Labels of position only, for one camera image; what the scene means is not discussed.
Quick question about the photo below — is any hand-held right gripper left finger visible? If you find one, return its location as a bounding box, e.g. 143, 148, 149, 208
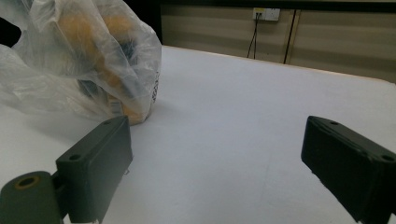
55, 115, 134, 224

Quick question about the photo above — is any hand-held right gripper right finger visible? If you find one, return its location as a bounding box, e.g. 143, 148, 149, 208
300, 115, 396, 224

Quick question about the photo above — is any clear plastic bag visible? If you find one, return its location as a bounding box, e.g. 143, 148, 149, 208
0, 0, 163, 126

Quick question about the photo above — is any white table cover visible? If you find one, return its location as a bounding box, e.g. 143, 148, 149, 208
0, 45, 396, 224

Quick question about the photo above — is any black horizontal bar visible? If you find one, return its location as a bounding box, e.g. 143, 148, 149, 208
160, 0, 396, 14

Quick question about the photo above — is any black wall cable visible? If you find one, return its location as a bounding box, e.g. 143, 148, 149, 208
253, 13, 262, 60
247, 13, 260, 59

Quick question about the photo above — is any white wall socket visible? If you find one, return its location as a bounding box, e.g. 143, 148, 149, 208
252, 7, 281, 22

